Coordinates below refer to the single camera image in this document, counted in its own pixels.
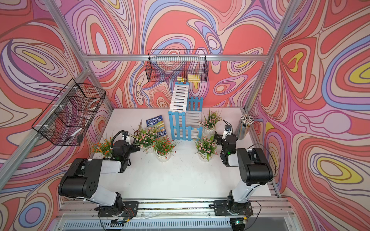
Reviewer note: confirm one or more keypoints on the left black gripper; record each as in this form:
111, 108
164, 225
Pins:
133, 148

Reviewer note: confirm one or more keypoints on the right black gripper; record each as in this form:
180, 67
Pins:
219, 138

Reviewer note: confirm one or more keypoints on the pink flower potted plant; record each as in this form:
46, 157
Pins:
145, 138
206, 148
209, 123

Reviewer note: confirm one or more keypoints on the blue white wooden rack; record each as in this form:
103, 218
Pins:
185, 114

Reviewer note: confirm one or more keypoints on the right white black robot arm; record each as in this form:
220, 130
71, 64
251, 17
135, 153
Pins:
254, 169

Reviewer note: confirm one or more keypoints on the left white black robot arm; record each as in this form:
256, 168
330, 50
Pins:
81, 181

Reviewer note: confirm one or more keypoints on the orange flower potted plant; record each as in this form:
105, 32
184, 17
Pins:
104, 148

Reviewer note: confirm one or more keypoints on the red flower potted plant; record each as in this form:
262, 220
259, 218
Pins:
164, 147

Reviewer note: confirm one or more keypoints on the blue treehouse book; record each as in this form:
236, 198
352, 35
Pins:
158, 123

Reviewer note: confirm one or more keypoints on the pencil holder cup with pencils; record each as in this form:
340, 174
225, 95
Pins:
244, 124

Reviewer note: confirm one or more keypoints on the white marker in basket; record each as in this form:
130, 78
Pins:
69, 137

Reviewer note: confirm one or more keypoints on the yellow sponge in basket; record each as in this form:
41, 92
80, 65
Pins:
193, 78

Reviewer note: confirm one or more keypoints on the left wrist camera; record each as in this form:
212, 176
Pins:
126, 137

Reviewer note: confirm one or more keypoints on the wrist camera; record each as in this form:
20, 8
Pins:
227, 131
126, 137

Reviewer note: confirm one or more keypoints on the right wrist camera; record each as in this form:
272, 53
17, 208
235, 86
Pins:
227, 131

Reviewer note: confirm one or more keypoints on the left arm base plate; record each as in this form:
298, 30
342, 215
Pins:
126, 209

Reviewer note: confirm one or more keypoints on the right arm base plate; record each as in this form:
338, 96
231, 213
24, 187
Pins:
230, 208

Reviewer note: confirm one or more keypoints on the black wire basket left wall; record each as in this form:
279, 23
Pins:
74, 107

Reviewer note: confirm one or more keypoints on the black wire basket wall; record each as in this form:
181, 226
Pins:
74, 107
165, 65

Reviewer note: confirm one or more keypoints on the black wire basket back wall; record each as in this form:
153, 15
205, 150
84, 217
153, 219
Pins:
165, 65

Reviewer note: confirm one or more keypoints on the aluminium front rail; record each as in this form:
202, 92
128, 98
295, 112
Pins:
269, 214

